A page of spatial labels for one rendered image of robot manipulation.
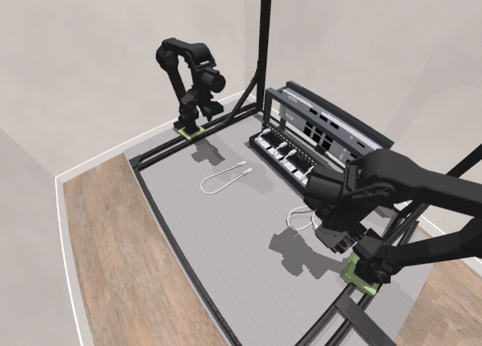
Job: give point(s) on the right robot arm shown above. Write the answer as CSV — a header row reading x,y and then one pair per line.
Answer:
x,y
202,75

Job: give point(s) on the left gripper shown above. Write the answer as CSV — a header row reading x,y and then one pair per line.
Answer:
x,y
368,244

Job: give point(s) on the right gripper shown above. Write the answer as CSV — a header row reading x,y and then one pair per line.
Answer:
x,y
211,108

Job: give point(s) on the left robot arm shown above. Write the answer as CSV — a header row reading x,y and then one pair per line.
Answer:
x,y
393,178

